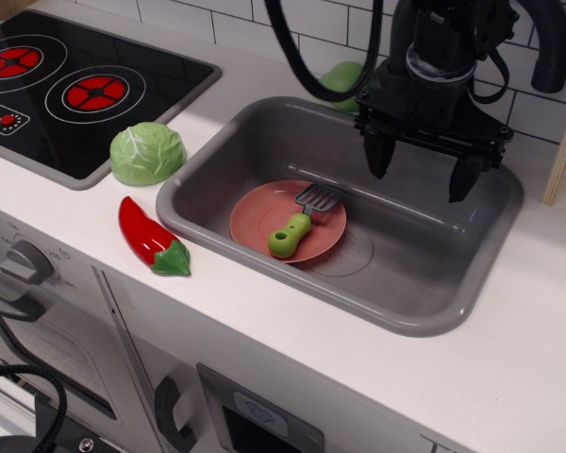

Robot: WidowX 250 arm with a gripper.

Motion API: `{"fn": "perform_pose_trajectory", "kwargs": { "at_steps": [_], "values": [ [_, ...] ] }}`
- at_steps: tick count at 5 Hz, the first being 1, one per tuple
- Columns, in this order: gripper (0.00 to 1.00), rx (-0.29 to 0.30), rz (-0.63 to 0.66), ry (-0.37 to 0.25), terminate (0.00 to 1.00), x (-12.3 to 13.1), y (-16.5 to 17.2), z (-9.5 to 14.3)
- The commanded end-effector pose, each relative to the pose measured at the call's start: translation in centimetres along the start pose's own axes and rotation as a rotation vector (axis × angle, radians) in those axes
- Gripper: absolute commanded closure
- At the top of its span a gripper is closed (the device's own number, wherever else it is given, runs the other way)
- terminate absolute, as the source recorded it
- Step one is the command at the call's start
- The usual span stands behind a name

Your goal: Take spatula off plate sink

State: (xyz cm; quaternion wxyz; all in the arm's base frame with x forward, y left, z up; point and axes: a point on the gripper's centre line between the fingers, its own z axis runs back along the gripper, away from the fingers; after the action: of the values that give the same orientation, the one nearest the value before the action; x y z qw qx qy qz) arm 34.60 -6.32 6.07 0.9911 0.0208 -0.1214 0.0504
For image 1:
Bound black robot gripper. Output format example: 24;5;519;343
356;59;513;203

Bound green handled grey spatula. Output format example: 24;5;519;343
267;183;343;259

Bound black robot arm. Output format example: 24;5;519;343
355;1;519;203

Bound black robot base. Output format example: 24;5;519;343
0;395;121;452

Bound grey sink basin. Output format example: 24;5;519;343
156;97;524;337

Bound pink plate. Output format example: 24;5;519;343
229;179;346;263

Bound green toy vegetable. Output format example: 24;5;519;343
320;61;362;113

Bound black faucet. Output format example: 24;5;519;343
519;0;566;93

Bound green toy cabbage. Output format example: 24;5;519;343
109;122;187;186

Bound red toy chili pepper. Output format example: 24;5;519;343
118;196;191;277

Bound grey dishwasher panel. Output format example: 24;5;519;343
196;363;325;453

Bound black toy stove top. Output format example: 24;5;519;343
0;9;222;191

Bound toy oven door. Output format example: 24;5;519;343
0;301;124;426

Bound grey oven knob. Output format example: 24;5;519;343
0;241;54;284

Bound black braided cable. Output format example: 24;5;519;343
263;0;386;104

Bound dark grey cabinet handle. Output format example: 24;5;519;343
154;377;197;453

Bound grey oven door handle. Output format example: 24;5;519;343
0;271;46;322

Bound black cable lower left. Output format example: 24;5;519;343
0;363;68;453

